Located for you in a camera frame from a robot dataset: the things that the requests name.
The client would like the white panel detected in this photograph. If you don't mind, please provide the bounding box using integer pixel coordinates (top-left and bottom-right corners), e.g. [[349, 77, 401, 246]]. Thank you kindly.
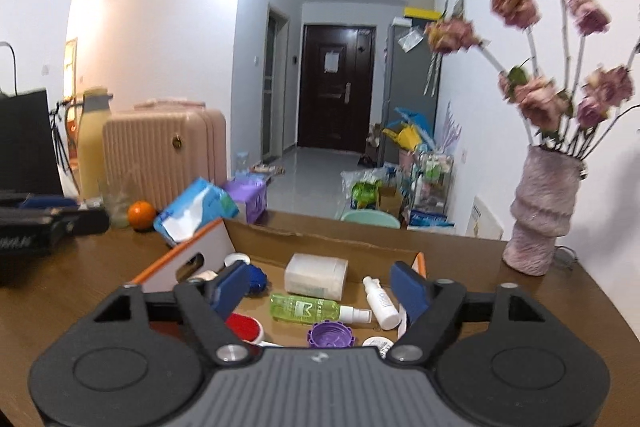
[[465, 194, 504, 241]]

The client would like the yellow bottle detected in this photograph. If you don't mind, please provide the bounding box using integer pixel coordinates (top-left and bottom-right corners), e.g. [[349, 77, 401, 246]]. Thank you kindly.
[[75, 86, 114, 203]]

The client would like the blue tissue pack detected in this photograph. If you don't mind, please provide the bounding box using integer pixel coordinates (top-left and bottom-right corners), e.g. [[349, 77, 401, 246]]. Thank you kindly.
[[153, 176, 241, 244]]

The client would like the grey interior door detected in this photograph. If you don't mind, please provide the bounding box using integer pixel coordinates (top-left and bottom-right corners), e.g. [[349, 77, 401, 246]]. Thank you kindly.
[[263, 4, 291, 160]]

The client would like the white spray bottle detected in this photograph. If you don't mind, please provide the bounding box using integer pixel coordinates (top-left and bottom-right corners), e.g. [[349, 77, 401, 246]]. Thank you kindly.
[[362, 275, 403, 331]]

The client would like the green spray bottle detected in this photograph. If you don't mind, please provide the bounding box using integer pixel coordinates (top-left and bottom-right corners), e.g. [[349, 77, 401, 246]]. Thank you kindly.
[[269, 292, 374, 326]]

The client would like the yellow watering can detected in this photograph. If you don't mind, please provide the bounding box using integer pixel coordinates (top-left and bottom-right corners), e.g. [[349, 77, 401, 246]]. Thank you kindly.
[[382, 121, 421, 153]]

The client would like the white paper note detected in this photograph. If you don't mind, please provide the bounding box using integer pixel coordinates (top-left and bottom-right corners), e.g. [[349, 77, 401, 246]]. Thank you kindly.
[[397, 26, 424, 54]]

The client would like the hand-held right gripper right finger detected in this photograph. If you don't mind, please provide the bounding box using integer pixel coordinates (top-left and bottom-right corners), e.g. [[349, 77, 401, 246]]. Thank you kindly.
[[386, 262, 547, 364]]

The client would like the black tripod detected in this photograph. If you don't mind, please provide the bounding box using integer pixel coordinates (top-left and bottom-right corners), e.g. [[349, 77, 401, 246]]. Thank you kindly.
[[49, 99, 81, 193]]

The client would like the grey fridge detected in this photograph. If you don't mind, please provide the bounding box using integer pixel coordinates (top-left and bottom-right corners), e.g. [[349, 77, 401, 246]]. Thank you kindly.
[[378, 22, 444, 168]]

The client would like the purple bottle cap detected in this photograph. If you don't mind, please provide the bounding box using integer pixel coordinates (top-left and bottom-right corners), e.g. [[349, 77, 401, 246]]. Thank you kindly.
[[307, 321, 356, 349]]

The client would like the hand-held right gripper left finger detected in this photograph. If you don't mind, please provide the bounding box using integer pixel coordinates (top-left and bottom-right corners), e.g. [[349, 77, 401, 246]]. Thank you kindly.
[[92, 263, 252, 364]]

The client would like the black paper bag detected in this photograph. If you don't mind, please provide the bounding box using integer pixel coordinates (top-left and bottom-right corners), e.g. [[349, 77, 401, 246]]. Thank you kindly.
[[0, 41, 66, 198]]

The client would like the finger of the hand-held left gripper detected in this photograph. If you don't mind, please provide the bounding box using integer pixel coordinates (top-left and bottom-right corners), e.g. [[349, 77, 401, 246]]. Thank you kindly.
[[0, 192, 81, 210], [47, 207, 111, 238]]

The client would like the purple feather decor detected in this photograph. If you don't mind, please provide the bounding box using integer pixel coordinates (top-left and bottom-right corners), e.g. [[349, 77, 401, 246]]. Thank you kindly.
[[434, 101, 461, 153]]

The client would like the yellow box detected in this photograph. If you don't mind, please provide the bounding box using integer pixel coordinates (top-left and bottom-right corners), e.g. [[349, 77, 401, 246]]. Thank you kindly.
[[403, 5, 444, 19]]

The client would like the pink suitcase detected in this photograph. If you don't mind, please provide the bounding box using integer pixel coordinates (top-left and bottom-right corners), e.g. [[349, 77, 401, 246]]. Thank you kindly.
[[102, 99, 228, 213]]

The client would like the small white jar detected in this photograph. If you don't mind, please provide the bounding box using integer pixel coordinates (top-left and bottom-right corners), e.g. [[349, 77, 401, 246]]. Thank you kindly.
[[361, 335, 396, 358]]

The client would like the blue plastic item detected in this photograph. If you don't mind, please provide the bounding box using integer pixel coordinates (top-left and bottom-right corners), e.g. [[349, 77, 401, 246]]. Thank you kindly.
[[394, 106, 434, 133]]

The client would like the translucent white plastic container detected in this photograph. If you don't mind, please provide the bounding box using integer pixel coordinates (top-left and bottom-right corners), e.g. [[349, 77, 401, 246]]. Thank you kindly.
[[283, 252, 350, 302]]

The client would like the pink textured vase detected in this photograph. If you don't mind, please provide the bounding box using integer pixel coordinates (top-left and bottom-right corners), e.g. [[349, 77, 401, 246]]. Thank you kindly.
[[502, 144, 586, 277]]

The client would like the black cable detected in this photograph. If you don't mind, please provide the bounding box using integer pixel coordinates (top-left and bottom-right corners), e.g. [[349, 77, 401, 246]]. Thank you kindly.
[[552, 245, 579, 268]]

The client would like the white folded umbrella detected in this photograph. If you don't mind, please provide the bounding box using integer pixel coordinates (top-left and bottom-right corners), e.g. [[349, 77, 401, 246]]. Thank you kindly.
[[422, 54, 441, 98]]

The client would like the bunch of dried roses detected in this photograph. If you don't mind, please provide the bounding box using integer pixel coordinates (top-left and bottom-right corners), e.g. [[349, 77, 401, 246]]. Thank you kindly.
[[424, 0, 640, 160]]

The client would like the orange cardboard box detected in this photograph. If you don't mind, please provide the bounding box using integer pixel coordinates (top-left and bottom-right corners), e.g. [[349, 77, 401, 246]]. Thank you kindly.
[[130, 217, 429, 358]]

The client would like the teal stool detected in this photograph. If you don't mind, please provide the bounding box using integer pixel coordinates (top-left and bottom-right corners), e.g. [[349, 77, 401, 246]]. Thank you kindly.
[[340, 210, 402, 230]]

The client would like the cluttered storage rack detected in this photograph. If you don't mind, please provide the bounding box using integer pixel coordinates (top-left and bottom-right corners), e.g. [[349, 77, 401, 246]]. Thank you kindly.
[[409, 149, 456, 228]]

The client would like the clear glass cup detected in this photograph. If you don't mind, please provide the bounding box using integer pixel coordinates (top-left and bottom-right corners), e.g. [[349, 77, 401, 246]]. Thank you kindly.
[[99, 179, 134, 229]]

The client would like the dark brown door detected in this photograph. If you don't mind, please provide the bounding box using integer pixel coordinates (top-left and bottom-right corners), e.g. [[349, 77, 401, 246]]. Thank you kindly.
[[296, 24, 376, 154]]

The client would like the green plastic bag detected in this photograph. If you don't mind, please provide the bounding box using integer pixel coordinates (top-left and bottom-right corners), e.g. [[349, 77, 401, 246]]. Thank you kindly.
[[341, 169, 381, 212]]

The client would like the purple tissue pack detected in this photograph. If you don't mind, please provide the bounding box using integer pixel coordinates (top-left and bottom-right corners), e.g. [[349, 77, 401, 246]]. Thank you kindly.
[[222, 176, 269, 224]]

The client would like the orange fruit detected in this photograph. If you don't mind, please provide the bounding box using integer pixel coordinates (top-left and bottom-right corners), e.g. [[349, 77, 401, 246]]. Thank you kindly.
[[127, 200, 156, 231]]

